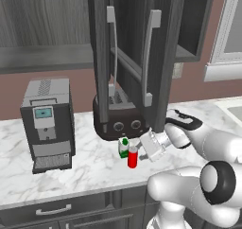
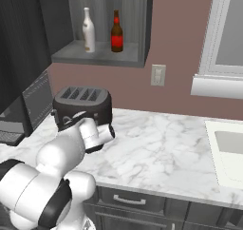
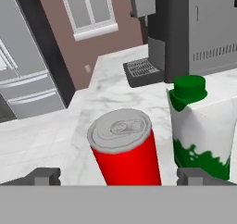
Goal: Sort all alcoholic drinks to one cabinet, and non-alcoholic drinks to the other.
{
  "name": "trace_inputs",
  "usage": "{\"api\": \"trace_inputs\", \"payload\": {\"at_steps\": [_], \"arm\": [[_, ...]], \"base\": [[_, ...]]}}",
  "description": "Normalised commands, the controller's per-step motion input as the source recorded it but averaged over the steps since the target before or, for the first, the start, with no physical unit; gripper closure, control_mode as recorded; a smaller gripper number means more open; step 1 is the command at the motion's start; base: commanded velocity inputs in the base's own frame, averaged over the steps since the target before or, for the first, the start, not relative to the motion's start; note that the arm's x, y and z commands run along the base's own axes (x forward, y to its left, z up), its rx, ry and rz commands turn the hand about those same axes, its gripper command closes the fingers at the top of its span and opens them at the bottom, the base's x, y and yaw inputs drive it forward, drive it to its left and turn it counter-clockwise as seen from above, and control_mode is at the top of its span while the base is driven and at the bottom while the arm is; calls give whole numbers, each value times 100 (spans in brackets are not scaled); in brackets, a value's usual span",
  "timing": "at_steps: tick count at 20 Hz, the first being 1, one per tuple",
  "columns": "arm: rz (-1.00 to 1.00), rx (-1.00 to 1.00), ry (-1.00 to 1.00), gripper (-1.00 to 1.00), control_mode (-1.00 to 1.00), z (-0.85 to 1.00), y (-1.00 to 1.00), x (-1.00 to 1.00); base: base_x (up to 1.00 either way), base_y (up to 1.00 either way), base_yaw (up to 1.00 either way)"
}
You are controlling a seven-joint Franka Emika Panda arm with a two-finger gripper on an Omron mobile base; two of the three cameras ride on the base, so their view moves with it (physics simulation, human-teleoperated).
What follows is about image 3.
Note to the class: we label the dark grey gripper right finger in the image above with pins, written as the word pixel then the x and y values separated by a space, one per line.
pixel 194 176

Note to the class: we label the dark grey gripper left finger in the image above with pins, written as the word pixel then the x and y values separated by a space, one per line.
pixel 43 176

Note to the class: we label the white green-capped drink carton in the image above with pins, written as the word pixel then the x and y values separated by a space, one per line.
pixel 202 129

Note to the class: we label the red drink can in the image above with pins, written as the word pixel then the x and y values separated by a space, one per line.
pixel 125 150

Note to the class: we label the grey fridge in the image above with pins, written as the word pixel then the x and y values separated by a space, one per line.
pixel 24 61

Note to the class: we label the grey coffee machine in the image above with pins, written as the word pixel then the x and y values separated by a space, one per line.
pixel 188 30

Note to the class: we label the white framed window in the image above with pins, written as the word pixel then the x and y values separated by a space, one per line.
pixel 89 10

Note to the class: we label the white wall socket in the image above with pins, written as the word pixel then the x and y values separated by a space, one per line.
pixel 88 68

